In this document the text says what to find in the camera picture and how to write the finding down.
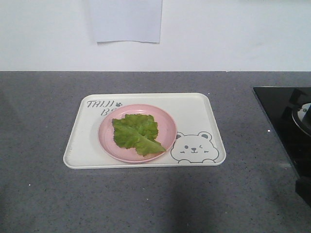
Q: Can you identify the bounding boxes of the white paper on wall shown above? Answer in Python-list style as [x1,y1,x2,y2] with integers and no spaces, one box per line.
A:
[89,0,162,43]

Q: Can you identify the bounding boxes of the green lettuce leaf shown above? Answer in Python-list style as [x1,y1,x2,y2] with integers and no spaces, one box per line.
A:
[112,114,166,156]

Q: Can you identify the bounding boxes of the pink round plate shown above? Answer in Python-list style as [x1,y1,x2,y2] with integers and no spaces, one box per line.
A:
[98,104,177,164]

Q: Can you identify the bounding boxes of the black gas stove top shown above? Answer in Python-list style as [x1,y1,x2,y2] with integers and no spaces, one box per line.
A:
[253,86,311,177]

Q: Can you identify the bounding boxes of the white bear print tray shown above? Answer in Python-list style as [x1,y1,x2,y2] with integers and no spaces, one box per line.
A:
[63,93,226,169]

